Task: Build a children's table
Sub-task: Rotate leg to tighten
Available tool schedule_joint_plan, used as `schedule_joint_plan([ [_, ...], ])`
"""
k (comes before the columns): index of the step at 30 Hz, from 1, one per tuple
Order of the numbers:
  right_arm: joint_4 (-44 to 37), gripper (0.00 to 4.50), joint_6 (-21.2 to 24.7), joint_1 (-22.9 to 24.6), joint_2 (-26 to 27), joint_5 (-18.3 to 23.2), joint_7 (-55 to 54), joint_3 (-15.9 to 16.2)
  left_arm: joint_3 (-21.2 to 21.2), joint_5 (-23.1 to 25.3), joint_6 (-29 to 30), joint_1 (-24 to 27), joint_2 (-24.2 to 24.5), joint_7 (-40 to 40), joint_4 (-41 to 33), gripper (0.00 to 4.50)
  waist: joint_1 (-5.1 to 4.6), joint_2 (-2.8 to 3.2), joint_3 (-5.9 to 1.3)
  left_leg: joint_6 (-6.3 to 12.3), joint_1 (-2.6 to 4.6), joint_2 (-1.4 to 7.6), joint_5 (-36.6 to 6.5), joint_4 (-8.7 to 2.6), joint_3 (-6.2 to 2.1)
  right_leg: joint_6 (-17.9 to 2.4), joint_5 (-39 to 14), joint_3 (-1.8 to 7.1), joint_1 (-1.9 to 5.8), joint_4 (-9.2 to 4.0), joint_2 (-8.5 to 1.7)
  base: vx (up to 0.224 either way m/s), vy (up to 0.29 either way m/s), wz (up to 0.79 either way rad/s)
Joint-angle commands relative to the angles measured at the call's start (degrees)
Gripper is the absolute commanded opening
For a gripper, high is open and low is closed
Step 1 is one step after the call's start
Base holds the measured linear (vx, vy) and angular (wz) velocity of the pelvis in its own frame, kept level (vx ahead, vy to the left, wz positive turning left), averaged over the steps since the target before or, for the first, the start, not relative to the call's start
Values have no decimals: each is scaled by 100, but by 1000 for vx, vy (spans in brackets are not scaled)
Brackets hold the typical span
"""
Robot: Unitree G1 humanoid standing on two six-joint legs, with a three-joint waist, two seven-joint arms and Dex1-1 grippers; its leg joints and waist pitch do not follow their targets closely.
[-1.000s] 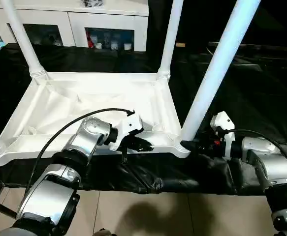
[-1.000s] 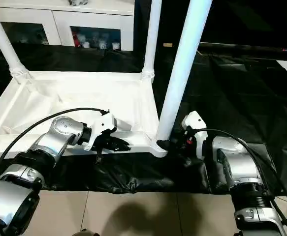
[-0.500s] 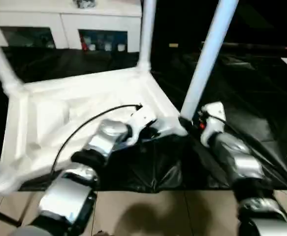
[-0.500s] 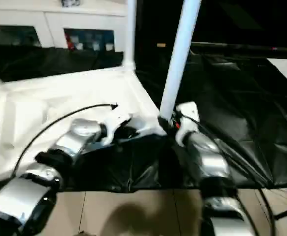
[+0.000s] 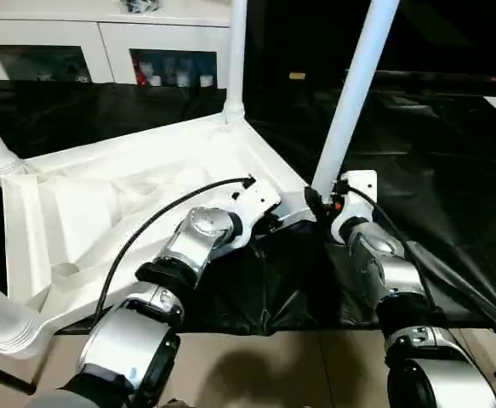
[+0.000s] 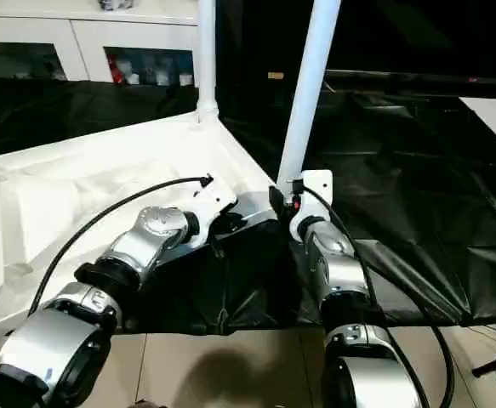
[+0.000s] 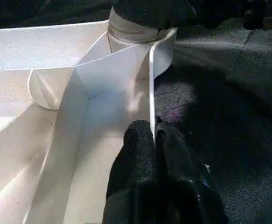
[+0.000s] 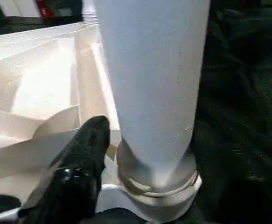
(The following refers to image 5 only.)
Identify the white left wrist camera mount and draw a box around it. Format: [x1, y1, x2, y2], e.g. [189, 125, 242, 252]
[229, 178, 283, 251]

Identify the dark patterned bundle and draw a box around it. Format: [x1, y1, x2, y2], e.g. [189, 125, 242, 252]
[118, 0, 160, 14]

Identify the white plastic table top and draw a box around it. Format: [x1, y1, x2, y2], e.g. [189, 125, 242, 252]
[0, 112, 320, 359]

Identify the white glass door cabinet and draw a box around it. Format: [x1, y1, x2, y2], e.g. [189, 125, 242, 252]
[0, 0, 232, 89]

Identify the black folding table frame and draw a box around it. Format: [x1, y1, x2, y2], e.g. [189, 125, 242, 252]
[0, 326, 37, 397]

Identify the black glossy mat cloth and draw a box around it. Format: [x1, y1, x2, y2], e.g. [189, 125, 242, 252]
[0, 78, 496, 337]

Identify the black monitor bar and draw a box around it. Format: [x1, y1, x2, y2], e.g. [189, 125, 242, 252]
[344, 69, 496, 98]

